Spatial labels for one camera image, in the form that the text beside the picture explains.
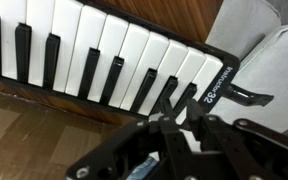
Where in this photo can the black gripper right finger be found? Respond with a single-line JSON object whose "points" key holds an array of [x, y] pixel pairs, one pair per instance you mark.
{"points": [[250, 150]]}

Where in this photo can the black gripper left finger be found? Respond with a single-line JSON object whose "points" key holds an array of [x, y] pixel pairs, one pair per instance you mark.
{"points": [[124, 150]]}

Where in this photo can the black melodica keyboard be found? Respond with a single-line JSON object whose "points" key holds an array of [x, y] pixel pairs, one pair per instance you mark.
{"points": [[134, 50]]}

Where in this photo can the blue cloth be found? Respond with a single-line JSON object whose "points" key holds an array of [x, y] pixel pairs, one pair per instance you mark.
{"points": [[144, 168]]}

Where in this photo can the pale grey piped cushion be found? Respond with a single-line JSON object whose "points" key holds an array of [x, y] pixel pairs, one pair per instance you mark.
{"points": [[277, 70]]}

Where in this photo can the light grey fabric cushion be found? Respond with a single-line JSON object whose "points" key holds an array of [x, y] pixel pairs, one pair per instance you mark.
{"points": [[244, 26]]}

